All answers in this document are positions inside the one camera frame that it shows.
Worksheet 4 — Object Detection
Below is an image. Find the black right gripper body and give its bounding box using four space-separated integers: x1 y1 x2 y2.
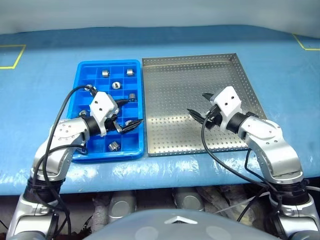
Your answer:
205 104 224 130

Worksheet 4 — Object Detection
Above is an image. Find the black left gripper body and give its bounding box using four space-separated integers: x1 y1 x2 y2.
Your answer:
105 109 122 133

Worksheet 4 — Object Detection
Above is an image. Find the perforated steel tray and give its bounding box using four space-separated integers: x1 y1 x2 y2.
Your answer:
141 52 268 158

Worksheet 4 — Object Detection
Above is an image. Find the blue compartment plastic tray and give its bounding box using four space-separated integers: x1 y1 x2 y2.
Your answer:
66 59 146 164

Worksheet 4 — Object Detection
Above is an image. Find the grey metal cylinder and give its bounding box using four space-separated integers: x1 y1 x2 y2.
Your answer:
174 187 205 212
107 191 137 223

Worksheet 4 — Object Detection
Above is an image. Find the grey rounded robot chest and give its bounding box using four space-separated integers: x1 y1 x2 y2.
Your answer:
86 208 285 240

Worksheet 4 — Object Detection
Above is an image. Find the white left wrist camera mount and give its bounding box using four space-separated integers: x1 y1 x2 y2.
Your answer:
89 91 119 137

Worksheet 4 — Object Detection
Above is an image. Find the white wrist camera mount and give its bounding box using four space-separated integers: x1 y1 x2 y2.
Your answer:
211 85 243 131
89 91 119 137

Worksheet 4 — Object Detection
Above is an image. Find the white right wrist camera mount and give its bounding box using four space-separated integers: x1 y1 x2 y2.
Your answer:
211 85 243 131

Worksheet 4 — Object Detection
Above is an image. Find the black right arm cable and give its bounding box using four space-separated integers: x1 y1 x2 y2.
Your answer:
201 113 283 208

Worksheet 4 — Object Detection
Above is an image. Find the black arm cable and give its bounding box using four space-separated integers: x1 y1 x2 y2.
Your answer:
32 85 96 238
201 113 283 208

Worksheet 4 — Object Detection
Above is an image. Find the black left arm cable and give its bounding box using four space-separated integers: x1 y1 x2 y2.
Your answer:
32 85 96 238

